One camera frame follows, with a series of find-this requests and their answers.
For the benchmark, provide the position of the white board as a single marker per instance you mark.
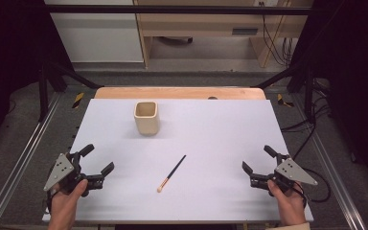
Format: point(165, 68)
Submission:
point(204, 137)

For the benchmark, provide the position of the person's right hand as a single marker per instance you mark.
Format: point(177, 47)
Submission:
point(289, 206)

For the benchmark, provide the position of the wooden table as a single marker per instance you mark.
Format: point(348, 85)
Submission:
point(172, 93)

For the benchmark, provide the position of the black metal stand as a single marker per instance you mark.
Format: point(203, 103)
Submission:
point(43, 92)
point(308, 92)

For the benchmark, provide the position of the black curtain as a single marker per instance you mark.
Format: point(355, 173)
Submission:
point(9, 48)
point(357, 64)

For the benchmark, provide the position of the aluminium rail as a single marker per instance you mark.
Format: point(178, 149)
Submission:
point(332, 172)
point(19, 159)

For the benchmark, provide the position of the beige square cup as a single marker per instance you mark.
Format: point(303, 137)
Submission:
point(146, 126)

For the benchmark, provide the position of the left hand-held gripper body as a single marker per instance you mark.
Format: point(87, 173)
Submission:
point(59, 171)

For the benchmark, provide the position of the white cabinet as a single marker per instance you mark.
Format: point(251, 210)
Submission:
point(97, 35)

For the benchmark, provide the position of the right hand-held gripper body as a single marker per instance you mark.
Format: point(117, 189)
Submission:
point(292, 171)

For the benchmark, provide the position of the black horizontal frame bar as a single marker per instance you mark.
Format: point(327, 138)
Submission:
point(179, 10)

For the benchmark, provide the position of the light wooden desk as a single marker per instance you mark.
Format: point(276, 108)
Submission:
point(204, 27)

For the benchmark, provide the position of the person's left hand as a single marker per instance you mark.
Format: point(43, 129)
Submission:
point(64, 206)

